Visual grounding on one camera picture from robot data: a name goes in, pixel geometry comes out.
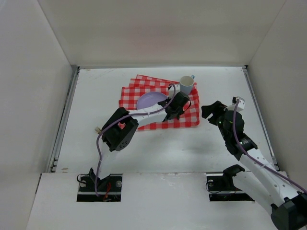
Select aluminium table edge rail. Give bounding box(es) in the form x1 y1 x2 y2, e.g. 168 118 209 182
242 65 280 171

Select light blue mug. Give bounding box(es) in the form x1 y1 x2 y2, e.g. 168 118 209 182
179 75 195 95

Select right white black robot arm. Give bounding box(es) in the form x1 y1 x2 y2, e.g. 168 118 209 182
201 97 307 230

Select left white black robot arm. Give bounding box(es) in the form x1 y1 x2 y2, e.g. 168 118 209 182
92 92 191 182

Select gold fork teal handle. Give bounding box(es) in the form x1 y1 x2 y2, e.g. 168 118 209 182
94 127 101 134

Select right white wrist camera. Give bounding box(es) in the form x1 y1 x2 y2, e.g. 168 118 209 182
232 96 245 112

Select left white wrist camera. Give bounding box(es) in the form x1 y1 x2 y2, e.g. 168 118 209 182
168 84 180 99

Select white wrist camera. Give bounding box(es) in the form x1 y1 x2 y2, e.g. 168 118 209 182
168 84 180 99
232 96 245 112

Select lilac round plate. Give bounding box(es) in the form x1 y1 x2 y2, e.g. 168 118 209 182
136 92 167 110

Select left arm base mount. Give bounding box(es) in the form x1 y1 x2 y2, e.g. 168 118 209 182
76 169 123 202

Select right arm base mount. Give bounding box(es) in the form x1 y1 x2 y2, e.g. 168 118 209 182
205 164 254 202

